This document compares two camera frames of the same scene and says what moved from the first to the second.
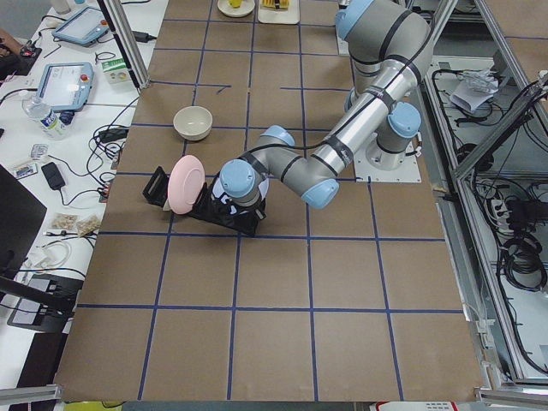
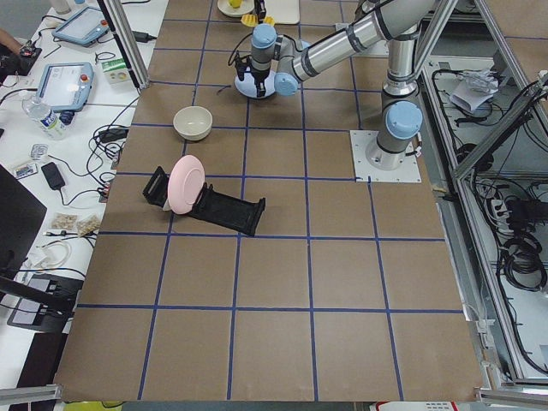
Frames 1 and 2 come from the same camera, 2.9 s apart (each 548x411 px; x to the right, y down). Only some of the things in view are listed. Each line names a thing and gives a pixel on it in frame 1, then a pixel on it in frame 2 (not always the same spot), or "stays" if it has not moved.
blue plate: (236, 178) → (247, 85)
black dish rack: (246, 218) stays
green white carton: (116, 70) stays
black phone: (53, 176) stays
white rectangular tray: (290, 14) stays
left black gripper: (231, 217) → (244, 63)
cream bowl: (193, 122) stays
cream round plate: (247, 8) stays
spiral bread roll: (271, 3) → (251, 20)
